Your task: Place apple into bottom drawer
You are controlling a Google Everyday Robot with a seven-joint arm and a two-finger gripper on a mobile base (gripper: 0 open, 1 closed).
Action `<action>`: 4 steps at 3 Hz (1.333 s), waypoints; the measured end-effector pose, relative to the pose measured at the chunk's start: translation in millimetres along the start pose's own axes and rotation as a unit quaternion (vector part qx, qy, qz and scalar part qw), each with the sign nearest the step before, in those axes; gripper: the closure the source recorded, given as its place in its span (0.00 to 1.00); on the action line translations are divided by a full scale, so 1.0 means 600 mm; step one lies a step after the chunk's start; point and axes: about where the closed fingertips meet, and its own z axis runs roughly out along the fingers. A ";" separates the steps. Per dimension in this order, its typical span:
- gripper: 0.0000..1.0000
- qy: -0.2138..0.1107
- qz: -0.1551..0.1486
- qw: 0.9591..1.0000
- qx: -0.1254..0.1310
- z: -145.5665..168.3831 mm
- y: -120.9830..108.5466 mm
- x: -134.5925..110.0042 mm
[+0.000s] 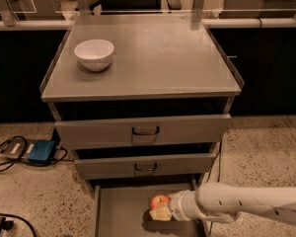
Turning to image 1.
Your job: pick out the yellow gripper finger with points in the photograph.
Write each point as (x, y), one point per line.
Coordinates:
(161, 213)

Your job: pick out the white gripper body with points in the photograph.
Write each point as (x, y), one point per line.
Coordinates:
(176, 206)

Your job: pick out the red apple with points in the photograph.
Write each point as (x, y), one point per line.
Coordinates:
(159, 201)

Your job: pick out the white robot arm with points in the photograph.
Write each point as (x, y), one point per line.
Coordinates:
(217, 202)

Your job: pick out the grey bottom drawer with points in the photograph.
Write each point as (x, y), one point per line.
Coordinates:
(123, 211)

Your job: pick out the grey drawer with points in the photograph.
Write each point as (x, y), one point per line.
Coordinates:
(123, 211)
(127, 132)
(123, 166)

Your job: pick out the grey middle drawer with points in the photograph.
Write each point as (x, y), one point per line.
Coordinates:
(123, 166)

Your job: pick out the grey top drawer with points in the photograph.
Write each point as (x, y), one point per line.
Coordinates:
(127, 132)

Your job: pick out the grey metal drawer cabinet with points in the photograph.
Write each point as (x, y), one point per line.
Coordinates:
(163, 65)

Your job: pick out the blue box on floor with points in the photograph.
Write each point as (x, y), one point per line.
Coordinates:
(41, 151)

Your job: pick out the black device bottom left corner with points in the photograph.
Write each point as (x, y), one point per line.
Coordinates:
(5, 224)

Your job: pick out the grey flat device on floor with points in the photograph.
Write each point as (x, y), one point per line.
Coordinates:
(17, 148)

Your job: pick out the white ceramic bowl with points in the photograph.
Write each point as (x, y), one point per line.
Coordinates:
(95, 54)

